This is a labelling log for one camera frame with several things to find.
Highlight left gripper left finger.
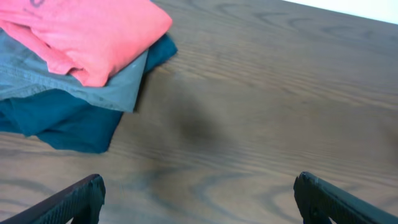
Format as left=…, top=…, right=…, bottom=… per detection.
left=2, top=174, right=106, bottom=224

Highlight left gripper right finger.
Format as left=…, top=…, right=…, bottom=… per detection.
left=294, top=172, right=397, bottom=224

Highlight red printed t-shirt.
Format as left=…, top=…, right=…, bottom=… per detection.
left=1, top=0, right=172, bottom=87

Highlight navy folded garment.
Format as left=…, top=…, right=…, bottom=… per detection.
left=1, top=34, right=177, bottom=154

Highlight grey folded shorts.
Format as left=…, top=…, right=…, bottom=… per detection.
left=1, top=30, right=147, bottom=112

